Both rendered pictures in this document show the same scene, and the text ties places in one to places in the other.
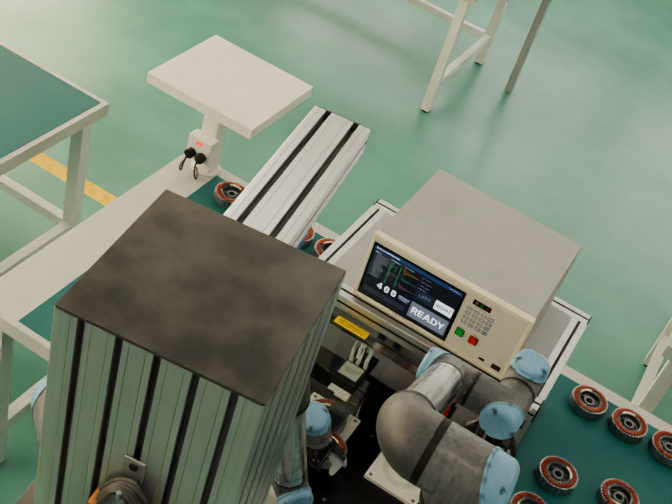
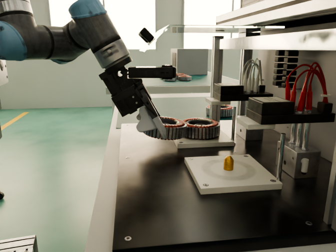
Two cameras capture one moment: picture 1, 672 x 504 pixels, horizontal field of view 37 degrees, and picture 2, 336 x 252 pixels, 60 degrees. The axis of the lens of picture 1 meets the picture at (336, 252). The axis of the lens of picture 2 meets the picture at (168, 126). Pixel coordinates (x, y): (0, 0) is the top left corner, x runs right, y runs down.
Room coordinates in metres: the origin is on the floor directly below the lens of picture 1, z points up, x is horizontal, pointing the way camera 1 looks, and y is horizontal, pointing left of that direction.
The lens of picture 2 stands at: (1.39, -0.78, 1.02)
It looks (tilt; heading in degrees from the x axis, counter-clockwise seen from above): 15 degrees down; 65
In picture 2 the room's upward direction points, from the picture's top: straight up
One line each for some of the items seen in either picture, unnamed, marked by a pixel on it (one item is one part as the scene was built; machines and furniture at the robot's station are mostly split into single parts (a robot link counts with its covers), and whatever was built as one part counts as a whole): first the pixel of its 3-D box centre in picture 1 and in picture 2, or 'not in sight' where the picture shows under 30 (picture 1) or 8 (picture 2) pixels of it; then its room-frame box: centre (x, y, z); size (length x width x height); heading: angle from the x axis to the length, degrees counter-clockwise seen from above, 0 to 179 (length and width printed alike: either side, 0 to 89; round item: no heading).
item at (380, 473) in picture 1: (401, 473); (228, 171); (1.73, -0.34, 0.78); 0.15 x 0.15 x 0.01; 72
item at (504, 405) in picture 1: (498, 405); not in sight; (1.39, -0.39, 1.45); 0.11 x 0.11 x 0.08; 73
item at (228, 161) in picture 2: not in sight; (228, 162); (1.73, -0.34, 0.80); 0.02 x 0.02 x 0.03
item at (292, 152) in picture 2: not in sight; (296, 158); (1.87, -0.39, 0.80); 0.08 x 0.05 x 0.06; 72
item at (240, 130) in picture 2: not in sight; (249, 127); (1.94, -0.16, 0.80); 0.08 x 0.05 x 0.06; 72
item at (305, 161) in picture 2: not in sight; (304, 166); (1.85, -0.43, 0.80); 0.01 x 0.01 x 0.03; 72
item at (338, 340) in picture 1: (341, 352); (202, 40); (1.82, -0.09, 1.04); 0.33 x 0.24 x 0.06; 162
